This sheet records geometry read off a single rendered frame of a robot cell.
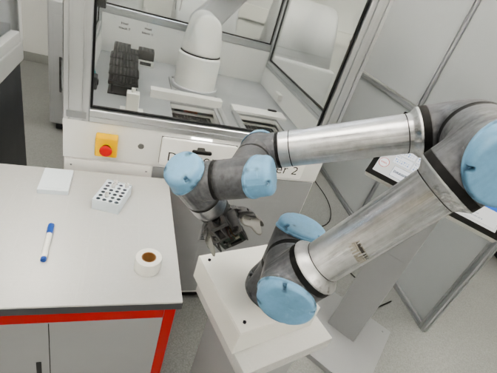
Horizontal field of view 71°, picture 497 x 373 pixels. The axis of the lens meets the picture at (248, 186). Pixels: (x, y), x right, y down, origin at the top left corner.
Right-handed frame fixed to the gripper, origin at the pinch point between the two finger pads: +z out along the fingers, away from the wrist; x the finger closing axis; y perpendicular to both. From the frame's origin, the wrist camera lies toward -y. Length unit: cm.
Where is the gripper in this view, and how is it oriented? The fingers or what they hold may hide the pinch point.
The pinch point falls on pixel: (236, 234)
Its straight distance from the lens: 91.9
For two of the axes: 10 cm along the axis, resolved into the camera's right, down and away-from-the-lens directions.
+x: 9.0, -4.2, -0.4
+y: 3.3, 7.5, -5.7
